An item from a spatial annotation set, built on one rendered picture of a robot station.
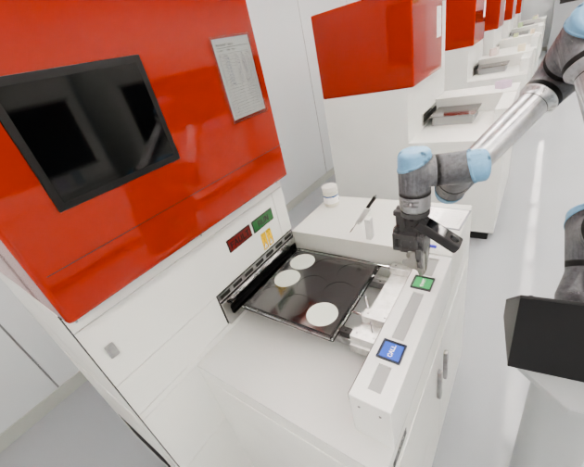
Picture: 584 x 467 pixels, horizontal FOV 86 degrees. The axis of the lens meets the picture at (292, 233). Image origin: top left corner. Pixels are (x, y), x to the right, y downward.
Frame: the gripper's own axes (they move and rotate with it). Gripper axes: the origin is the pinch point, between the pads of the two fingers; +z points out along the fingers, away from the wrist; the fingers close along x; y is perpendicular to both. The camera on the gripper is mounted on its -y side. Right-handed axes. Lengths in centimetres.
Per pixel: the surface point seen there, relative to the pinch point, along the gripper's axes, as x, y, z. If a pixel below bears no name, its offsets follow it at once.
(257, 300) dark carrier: 20, 51, 11
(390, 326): 18.5, 3.3, 4.6
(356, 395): 39.2, 3.4, 4.6
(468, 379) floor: -44, -9, 101
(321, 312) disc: 16.4, 26.5, 10.7
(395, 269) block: -10.8, 12.4, 10.1
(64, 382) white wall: 72, 207, 91
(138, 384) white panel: 62, 58, 8
